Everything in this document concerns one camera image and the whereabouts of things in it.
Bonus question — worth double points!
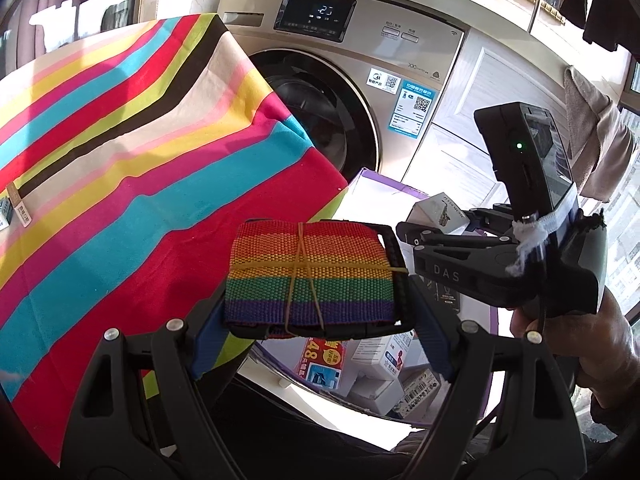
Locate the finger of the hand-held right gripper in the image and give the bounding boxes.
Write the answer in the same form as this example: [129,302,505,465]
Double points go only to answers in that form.
[396,221,517,256]
[470,204,522,233]

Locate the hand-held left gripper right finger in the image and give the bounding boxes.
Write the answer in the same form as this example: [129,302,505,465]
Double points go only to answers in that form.
[400,277,586,480]

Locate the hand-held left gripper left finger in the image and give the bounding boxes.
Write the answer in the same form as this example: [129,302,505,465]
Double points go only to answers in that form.
[60,292,241,480]

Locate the white box with saxophone print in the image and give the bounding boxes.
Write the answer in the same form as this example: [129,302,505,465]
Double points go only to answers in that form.
[406,191,476,233]

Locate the white purple-edged storage box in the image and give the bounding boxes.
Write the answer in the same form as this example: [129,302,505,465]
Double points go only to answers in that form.
[237,167,501,428]

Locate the red printed box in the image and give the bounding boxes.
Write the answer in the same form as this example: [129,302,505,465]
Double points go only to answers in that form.
[294,337,348,391]

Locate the rainbow woven strap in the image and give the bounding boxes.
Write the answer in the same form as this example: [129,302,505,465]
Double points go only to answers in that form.
[222,219,418,341]

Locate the person's right hand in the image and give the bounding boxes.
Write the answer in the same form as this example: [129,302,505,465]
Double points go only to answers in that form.
[510,290,636,411]

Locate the white box with blue print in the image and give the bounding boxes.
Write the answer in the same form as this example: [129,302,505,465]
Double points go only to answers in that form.
[351,330,416,383]

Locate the white box with black barcode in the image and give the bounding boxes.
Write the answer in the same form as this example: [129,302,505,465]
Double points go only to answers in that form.
[387,367,443,418]

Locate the white open box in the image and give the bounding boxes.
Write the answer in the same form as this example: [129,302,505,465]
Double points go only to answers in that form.
[345,375,403,416]

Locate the beige towel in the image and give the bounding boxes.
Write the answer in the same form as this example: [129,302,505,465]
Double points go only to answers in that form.
[564,65,638,203]

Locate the striped colourful tablecloth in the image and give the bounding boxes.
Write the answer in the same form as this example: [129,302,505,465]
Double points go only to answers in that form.
[0,14,351,466]

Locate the champagne washing machine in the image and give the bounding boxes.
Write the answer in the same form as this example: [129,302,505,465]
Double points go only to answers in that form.
[217,0,466,196]

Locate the white box with brown strip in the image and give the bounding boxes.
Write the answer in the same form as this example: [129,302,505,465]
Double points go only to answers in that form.
[6,182,32,223]

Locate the dark hanging clothes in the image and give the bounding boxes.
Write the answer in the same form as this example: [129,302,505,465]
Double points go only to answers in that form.
[560,0,640,53]

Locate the sliding glass door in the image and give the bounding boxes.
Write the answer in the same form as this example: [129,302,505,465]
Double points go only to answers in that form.
[0,0,146,81]

